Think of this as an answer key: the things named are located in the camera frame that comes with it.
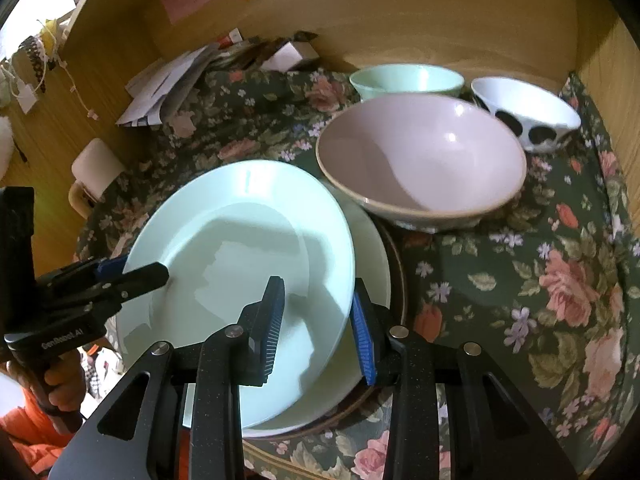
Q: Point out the white bowl with black spots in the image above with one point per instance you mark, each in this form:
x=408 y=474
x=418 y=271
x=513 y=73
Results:
x=520 y=100

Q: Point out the person's orange garment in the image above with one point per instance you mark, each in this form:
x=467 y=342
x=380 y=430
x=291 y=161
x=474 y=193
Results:
x=25 y=435

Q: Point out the white plate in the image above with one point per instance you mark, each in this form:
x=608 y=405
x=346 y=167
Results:
x=374 y=270

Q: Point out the white fluffy puff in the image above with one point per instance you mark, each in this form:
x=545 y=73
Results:
x=4 y=145

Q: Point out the yellow cloth item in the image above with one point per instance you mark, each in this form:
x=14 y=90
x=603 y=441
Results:
x=52 y=34

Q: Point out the white charger plug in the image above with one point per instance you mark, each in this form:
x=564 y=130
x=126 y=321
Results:
x=27 y=97

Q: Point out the white mug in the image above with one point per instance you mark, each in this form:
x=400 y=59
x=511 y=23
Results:
x=95 y=165

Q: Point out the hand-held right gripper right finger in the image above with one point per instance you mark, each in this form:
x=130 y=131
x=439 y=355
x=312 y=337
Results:
x=362 y=342

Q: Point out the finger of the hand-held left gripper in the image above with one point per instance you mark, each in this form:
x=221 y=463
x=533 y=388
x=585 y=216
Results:
x=145 y=276
x=111 y=268

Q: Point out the brown plate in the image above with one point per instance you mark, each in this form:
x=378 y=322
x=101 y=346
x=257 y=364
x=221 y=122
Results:
x=398 y=280

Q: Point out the red and white tube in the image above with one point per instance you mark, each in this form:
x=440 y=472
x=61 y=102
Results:
x=232 y=37

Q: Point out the pink bowl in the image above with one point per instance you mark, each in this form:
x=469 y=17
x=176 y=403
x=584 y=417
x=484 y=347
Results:
x=425 y=160

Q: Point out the small white box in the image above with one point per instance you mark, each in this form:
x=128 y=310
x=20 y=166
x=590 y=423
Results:
x=287 y=55

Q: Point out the light blue plate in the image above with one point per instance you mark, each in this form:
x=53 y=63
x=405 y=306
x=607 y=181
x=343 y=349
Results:
x=225 y=240

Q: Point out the floral tablecloth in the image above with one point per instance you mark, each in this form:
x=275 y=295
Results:
x=500 y=285

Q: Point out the mint green bowl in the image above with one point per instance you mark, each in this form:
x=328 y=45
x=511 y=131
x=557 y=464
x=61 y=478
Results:
x=400 y=80

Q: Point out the patterned headband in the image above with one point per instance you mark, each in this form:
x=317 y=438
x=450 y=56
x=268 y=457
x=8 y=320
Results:
x=32 y=62

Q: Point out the stack of white papers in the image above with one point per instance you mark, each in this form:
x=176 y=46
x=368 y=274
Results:
x=165 y=85

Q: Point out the person's left hand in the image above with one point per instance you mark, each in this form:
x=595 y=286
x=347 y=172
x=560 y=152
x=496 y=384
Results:
x=67 y=385

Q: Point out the stack of printed booklets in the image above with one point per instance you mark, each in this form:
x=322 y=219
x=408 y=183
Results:
x=250 y=52

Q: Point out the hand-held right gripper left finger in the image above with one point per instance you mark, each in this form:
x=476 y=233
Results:
x=272 y=332

